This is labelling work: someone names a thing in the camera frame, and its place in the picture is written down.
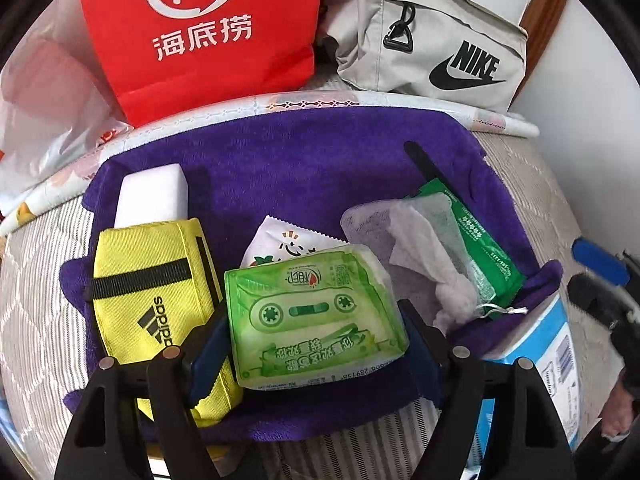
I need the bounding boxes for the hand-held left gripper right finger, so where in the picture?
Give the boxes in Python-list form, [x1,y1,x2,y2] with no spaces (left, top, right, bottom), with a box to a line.
[397,299,578,480]

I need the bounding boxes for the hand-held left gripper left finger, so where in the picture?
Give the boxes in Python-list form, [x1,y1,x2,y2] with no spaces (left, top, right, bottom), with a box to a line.
[54,310,236,480]

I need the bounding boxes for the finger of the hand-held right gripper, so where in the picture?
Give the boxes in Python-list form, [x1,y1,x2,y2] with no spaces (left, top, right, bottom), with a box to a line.
[571,236,640,288]
[567,272,640,333]

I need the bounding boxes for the dark green wet wipes packet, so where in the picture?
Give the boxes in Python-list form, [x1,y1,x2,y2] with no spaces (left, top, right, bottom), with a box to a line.
[417,179,526,320]

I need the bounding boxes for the yellow zip pouch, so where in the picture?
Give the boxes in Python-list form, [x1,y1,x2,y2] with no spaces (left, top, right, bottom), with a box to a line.
[90,217,245,428]

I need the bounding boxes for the light green tissue pack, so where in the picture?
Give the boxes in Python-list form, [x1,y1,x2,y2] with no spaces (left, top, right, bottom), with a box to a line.
[223,244,410,392]

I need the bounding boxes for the white tomato print tissue packet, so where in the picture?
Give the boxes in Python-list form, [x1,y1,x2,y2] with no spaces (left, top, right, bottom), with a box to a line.
[240,215,346,268]

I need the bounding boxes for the purple towel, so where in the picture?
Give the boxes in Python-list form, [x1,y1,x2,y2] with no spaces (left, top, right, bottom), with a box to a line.
[59,105,563,446]

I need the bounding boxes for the person's right hand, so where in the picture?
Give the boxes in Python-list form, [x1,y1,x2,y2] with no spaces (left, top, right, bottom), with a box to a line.
[600,360,640,443]

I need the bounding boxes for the blue tissue box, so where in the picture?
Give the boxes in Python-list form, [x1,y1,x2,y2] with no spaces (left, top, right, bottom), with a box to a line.
[472,292,583,453]

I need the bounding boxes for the person's dark trousers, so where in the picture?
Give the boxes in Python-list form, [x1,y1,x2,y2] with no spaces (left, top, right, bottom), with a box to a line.
[575,425,640,480]

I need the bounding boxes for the white sponge block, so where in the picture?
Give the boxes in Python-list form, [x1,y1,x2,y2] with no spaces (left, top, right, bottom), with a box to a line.
[114,162,191,231]

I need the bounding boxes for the grey waist bag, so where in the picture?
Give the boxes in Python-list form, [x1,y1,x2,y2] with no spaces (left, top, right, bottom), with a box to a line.
[317,0,530,113]

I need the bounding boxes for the red paper bag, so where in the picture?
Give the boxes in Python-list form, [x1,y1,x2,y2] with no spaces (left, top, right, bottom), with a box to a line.
[77,0,323,128]

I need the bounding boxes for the white plastic shopping bag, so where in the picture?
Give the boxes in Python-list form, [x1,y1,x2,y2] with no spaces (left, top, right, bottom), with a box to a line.
[0,15,133,211]

